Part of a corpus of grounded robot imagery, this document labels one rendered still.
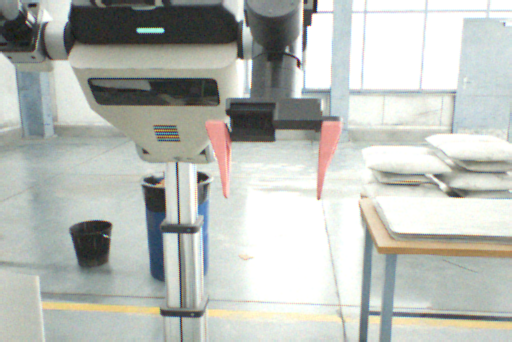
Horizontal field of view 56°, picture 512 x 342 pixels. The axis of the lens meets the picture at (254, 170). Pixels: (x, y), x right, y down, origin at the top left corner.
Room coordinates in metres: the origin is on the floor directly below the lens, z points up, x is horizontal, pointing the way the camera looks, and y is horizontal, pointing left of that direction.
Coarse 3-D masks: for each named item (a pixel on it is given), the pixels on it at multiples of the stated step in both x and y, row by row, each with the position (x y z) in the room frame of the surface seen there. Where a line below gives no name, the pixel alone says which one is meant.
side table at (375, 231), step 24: (384, 240) 1.68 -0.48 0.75; (384, 264) 1.67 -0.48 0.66; (384, 288) 1.65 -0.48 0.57; (360, 312) 2.18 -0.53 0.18; (384, 312) 1.65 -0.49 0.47; (408, 312) 2.16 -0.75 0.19; (432, 312) 2.15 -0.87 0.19; (456, 312) 2.15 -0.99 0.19; (360, 336) 2.17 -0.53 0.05; (384, 336) 1.65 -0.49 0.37
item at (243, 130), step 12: (240, 120) 0.54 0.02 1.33; (252, 120) 0.54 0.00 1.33; (264, 120) 0.54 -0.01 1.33; (216, 132) 0.49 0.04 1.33; (228, 132) 0.53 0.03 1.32; (240, 132) 0.54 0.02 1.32; (252, 132) 0.54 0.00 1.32; (264, 132) 0.54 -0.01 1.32; (216, 144) 0.49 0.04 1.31; (228, 144) 0.52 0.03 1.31; (216, 156) 0.49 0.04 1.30; (228, 156) 0.53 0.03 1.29; (228, 168) 0.52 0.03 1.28; (228, 180) 0.50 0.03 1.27; (228, 192) 0.50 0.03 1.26
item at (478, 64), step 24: (480, 24) 8.36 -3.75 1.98; (504, 24) 8.32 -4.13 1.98; (480, 48) 8.36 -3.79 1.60; (504, 48) 8.32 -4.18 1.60; (480, 72) 8.35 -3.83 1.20; (504, 72) 8.32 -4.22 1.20; (456, 96) 8.38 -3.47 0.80; (480, 96) 8.35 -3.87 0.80; (504, 96) 8.32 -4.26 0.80; (456, 120) 8.37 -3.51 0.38; (480, 120) 8.35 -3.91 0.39; (504, 120) 8.31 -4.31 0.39
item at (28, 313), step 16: (0, 272) 0.80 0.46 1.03; (0, 288) 0.76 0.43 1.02; (16, 288) 0.76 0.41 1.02; (32, 288) 0.77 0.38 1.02; (0, 304) 0.76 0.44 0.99; (16, 304) 0.76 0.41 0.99; (32, 304) 0.77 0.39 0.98; (0, 320) 0.75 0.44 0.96; (16, 320) 0.76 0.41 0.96; (32, 320) 0.77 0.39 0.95; (0, 336) 0.75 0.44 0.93; (16, 336) 0.76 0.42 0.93; (32, 336) 0.77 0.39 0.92
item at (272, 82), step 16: (256, 64) 0.54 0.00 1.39; (272, 64) 0.53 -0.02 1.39; (288, 64) 0.53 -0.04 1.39; (256, 80) 0.53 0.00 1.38; (272, 80) 0.52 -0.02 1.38; (288, 80) 0.52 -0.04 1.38; (256, 96) 0.52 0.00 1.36; (272, 96) 0.51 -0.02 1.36; (288, 96) 0.52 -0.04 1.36; (240, 112) 0.51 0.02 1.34; (256, 112) 0.51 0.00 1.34; (272, 112) 0.51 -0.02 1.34; (272, 128) 0.53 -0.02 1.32; (288, 128) 0.55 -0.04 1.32; (304, 128) 0.55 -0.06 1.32; (320, 128) 0.54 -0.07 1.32
